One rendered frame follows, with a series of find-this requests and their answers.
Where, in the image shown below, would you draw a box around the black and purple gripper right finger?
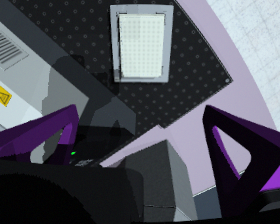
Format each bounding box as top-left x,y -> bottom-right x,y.
202,105 -> 280,218

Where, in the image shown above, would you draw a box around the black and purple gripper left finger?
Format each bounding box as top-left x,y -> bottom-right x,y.
0,104 -> 79,166

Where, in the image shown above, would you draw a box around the white multi-well plate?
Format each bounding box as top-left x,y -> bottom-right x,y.
119,14 -> 164,77

